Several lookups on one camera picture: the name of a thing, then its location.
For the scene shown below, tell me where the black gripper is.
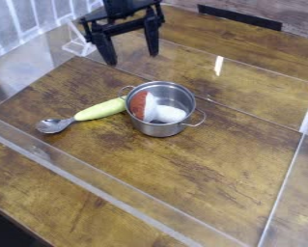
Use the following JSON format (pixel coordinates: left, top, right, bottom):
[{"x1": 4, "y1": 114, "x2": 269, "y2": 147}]
[{"x1": 80, "y1": 0, "x2": 165, "y2": 66}]

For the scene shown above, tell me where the red and white plush mushroom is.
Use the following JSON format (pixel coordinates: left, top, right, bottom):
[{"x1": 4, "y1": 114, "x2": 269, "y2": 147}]
[{"x1": 129, "y1": 91, "x2": 186, "y2": 124}]

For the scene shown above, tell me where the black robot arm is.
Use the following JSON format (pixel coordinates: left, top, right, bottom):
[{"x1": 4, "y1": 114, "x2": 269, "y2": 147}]
[{"x1": 78, "y1": 0, "x2": 165, "y2": 66}]

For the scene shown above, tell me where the silver metal pot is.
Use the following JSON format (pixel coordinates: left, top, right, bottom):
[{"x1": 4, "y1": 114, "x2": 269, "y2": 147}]
[{"x1": 125, "y1": 81, "x2": 206, "y2": 137}]

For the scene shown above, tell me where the clear acrylic stand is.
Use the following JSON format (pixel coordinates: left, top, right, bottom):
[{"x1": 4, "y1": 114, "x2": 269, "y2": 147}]
[{"x1": 61, "y1": 21, "x2": 96, "y2": 57}]

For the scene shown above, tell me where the black baseboard strip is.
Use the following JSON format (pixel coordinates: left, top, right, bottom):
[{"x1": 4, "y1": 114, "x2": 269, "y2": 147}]
[{"x1": 197, "y1": 4, "x2": 282, "y2": 31}]

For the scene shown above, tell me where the spoon with yellow-green handle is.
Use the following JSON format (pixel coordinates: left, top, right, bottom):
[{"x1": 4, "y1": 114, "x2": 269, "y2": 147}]
[{"x1": 36, "y1": 96, "x2": 125, "y2": 134}]

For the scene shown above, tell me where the clear acrylic enclosure panel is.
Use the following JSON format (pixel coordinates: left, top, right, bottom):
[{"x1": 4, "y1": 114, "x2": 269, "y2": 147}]
[{"x1": 0, "y1": 120, "x2": 249, "y2": 247}]

